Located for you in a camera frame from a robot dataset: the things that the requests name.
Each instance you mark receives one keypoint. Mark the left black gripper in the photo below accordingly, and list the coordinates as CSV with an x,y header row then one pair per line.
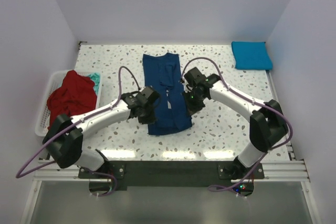
x,y
149,119

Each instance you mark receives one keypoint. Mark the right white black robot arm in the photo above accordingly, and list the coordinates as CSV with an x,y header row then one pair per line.
x,y
267,125

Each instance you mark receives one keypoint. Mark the red t shirt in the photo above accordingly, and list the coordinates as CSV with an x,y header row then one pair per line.
x,y
75,96

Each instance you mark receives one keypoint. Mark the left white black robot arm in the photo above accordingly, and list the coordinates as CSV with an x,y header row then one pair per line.
x,y
64,140

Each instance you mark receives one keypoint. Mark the white plastic laundry basket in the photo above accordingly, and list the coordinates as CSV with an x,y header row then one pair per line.
x,y
55,81

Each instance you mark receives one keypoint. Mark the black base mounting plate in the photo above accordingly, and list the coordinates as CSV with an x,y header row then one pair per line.
x,y
205,174

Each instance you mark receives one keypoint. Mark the folded light blue t shirt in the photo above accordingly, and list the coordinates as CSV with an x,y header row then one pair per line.
x,y
251,56

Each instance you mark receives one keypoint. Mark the mint green t shirt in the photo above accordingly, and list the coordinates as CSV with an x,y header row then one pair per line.
x,y
95,78

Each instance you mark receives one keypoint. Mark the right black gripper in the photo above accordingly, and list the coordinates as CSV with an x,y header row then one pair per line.
x,y
192,109

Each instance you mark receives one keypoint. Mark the dark blue t shirt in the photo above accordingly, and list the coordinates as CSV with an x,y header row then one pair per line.
x,y
163,74

